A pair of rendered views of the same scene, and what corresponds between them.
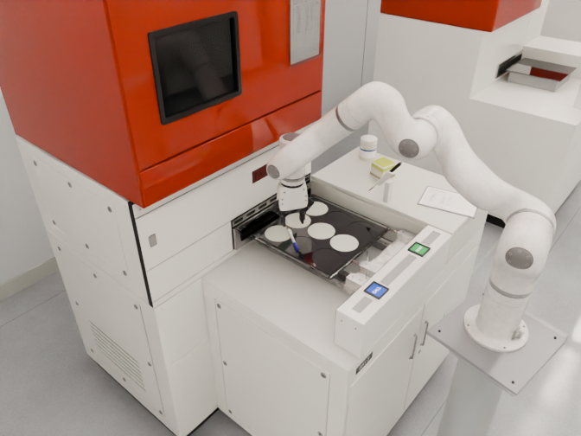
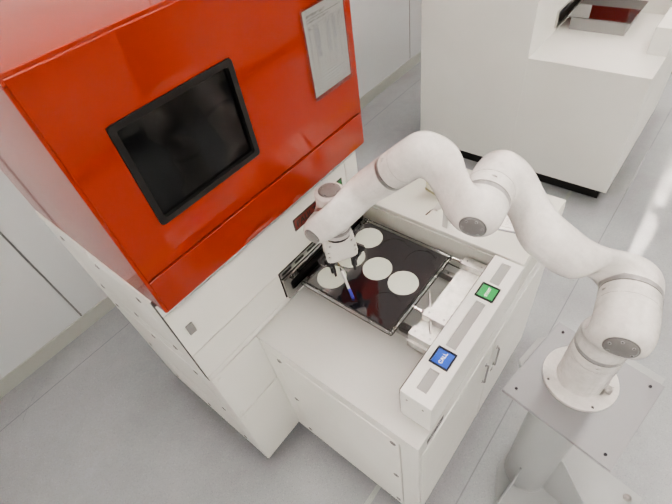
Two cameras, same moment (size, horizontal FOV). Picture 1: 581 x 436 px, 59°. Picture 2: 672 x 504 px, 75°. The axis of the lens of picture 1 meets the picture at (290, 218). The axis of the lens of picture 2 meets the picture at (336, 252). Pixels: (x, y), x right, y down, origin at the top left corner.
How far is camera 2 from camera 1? 0.57 m
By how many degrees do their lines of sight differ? 13
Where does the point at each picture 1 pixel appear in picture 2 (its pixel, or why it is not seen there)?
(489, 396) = not seen: hidden behind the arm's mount
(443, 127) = (516, 185)
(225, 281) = (281, 338)
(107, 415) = (201, 432)
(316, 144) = (356, 205)
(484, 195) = (573, 268)
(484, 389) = not seen: hidden behind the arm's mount
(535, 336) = (627, 386)
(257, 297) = (315, 356)
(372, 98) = (419, 157)
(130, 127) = (119, 243)
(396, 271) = (463, 326)
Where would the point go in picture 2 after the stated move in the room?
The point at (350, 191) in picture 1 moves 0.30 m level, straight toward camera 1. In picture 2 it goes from (405, 216) to (405, 283)
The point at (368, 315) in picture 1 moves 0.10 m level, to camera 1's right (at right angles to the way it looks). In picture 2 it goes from (436, 395) to (476, 392)
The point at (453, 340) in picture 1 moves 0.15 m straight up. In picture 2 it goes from (532, 400) to (544, 374)
